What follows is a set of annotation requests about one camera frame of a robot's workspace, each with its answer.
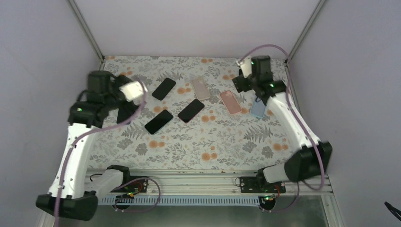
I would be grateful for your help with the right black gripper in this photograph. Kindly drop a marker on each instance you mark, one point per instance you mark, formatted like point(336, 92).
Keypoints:
point(239, 79)

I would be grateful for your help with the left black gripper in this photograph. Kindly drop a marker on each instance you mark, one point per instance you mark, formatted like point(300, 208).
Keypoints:
point(130, 109)

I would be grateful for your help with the pink phone case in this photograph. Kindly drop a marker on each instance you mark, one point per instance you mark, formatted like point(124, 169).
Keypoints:
point(230, 102)

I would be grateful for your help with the light blue phone case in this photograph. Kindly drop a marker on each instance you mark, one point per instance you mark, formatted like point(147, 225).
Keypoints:
point(258, 109)

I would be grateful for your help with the peach phone case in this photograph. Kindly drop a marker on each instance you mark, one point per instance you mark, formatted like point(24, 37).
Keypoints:
point(200, 88)

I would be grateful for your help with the black phone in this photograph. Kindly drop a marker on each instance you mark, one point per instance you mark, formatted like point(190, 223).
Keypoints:
point(191, 110)

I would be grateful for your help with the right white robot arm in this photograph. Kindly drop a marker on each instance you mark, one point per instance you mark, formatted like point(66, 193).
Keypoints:
point(311, 155)

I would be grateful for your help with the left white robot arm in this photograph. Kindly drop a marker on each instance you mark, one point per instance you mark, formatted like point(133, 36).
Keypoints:
point(108, 102)

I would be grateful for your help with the floral patterned mat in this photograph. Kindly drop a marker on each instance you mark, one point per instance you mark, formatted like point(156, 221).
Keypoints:
point(212, 140)

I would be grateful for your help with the black object at corner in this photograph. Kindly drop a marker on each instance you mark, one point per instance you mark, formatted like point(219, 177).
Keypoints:
point(396, 212)

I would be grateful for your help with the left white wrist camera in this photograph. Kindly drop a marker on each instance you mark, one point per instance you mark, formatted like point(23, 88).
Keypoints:
point(133, 90)

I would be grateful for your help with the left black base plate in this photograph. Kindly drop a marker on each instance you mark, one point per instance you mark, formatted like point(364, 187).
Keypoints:
point(140, 185)

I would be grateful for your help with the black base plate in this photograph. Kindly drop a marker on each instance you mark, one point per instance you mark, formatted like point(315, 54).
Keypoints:
point(140, 185)
point(250, 184)

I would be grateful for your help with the perforated cable duct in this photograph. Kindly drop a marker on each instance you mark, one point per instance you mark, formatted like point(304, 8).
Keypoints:
point(200, 200)

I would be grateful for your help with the aluminium rail frame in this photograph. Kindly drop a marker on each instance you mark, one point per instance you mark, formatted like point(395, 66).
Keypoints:
point(185, 182)

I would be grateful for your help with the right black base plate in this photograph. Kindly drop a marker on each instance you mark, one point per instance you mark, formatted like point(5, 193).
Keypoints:
point(250, 184)

